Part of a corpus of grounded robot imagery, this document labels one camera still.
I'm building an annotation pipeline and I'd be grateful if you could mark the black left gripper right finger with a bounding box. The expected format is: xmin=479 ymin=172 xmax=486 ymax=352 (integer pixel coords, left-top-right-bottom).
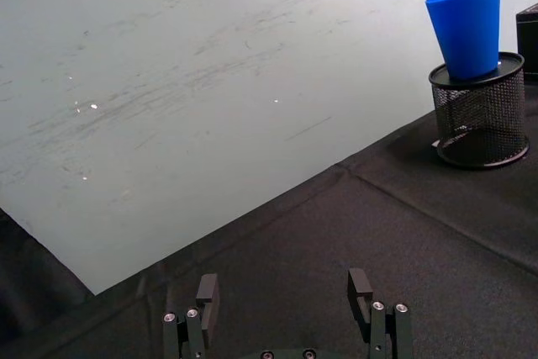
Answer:
xmin=347 ymin=267 xmax=414 ymax=359

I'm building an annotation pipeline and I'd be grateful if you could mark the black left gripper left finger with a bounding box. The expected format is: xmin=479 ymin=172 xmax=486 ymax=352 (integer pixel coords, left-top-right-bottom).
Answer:
xmin=162 ymin=273 xmax=220 ymax=359

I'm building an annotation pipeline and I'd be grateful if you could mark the black table cloth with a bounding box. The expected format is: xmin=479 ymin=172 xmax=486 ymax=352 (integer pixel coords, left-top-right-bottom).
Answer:
xmin=0 ymin=72 xmax=538 ymax=359

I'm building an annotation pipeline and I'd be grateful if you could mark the black mesh pen holder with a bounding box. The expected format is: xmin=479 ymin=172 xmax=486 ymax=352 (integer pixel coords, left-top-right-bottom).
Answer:
xmin=428 ymin=51 xmax=530 ymax=168

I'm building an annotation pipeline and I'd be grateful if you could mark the blue plastic cup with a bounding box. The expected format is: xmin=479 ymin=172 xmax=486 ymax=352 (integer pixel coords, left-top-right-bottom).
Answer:
xmin=425 ymin=0 xmax=503 ymax=81

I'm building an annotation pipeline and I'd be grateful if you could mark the black box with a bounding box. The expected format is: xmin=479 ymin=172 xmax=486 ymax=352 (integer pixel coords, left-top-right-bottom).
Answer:
xmin=515 ymin=3 xmax=538 ymax=78

